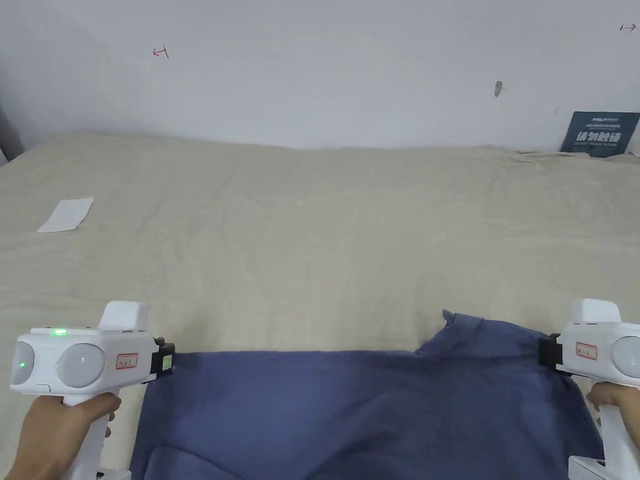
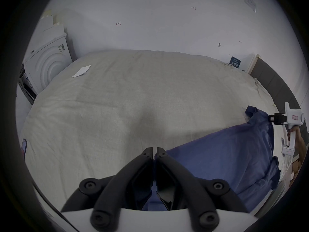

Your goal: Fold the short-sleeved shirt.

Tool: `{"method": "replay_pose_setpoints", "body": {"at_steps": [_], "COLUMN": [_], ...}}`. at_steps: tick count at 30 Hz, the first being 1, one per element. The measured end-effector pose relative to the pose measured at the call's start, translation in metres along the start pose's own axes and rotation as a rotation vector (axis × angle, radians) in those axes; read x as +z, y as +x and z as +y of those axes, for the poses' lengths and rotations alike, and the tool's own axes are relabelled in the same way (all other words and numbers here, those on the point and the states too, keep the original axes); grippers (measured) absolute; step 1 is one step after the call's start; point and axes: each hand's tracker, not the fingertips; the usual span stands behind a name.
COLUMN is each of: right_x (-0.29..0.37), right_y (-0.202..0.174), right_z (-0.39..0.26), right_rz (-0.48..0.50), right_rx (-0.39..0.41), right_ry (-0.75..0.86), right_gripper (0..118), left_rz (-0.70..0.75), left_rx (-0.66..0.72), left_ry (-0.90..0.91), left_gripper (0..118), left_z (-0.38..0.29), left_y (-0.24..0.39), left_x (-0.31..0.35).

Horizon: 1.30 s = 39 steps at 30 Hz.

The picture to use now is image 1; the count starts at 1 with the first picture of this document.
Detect dark blue shirt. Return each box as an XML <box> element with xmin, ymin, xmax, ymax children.
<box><xmin>129</xmin><ymin>308</ymin><xmax>605</xmax><ymax>480</ymax></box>

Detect dark blue sign board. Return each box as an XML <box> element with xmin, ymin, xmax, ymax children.
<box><xmin>559</xmin><ymin>111</ymin><xmax>640</xmax><ymax>159</ymax></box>

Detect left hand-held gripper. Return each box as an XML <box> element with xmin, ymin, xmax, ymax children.
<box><xmin>9</xmin><ymin>301</ymin><xmax>177</xmax><ymax>480</ymax></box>

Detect person's right hand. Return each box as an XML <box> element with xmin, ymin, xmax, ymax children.
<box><xmin>584</xmin><ymin>381</ymin><xmax>640</xmax><ymax>412</ymax></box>

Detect bed with beige sheet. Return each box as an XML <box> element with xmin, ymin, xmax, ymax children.
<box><xmin>0</xmin><ymin>131</ymin><xmax>640</xmax><ymax>480</ymax></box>

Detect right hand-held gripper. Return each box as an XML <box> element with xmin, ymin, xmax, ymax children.
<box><xmin>537</xmin><ymin>298</ymin><xmax>640</xmax><ymax>480</ymax></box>

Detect person's left hand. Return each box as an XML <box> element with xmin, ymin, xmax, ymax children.
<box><xmin>7</xmin><ymin>391</ymin><xmax>123</xmax><ymax>480</ymax></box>

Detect white paper card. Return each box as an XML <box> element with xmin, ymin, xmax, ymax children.
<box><xmin>37</xmin><ymin>197</ymin><xmax>95</xmax><ymax>234</ymax></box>

